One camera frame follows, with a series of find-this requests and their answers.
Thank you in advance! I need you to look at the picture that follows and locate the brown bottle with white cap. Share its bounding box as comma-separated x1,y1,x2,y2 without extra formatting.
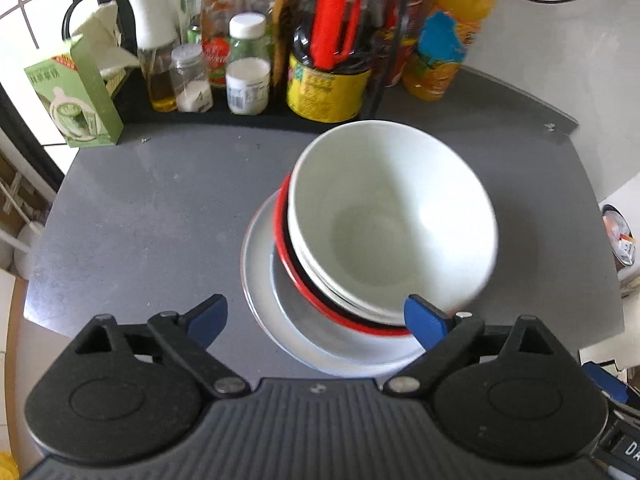
257,0,301,68

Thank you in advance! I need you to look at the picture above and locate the glass spice jar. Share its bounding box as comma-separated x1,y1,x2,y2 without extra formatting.
170,44,213,112

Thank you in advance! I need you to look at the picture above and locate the large white plate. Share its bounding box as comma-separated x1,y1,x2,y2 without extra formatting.
270,252,421,361

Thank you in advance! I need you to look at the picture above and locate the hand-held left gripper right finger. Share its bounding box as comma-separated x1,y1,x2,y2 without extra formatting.
384,294,556,395

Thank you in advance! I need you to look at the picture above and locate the sauce bottle with yellow cap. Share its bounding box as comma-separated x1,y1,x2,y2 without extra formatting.
200,0,246,88

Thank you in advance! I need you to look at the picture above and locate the small bottle with green label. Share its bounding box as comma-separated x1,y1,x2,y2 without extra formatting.
175,0,206,46

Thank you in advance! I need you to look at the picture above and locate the oil sprayer bottle, white top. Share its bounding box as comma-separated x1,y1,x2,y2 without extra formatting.
122,0,181,113

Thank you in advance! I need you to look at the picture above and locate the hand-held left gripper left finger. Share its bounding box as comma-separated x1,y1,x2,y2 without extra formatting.
72,294,251,397

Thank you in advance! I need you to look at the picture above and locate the small dark dish with scraps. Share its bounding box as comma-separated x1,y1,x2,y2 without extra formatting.
600,203,640,267

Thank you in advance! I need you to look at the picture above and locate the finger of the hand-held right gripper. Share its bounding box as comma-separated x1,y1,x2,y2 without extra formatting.
582,362,628,403

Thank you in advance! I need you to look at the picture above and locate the orange juice bottle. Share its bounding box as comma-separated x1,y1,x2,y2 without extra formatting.
402,0,496,102

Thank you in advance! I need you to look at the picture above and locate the green tissue box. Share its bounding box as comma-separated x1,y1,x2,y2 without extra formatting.
24,2,141,148

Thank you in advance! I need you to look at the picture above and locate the milky bottle with white cap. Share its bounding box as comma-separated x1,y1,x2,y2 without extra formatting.
226,12,271,116

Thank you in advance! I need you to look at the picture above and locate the white ribbed bowl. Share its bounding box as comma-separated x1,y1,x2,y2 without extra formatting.
287,120,499,313

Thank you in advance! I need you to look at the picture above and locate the black metal rack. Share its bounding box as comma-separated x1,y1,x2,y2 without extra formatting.
107,0,426,127

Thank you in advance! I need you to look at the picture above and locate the white plate with flower print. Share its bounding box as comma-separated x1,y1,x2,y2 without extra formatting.
241,192,431,378

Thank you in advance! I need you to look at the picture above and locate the soy sauce bottle, red handle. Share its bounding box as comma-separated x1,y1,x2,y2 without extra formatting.
286,0,373,123

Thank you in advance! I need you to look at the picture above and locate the red and black bowl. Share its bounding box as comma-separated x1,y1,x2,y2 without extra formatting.
272,174,415,338

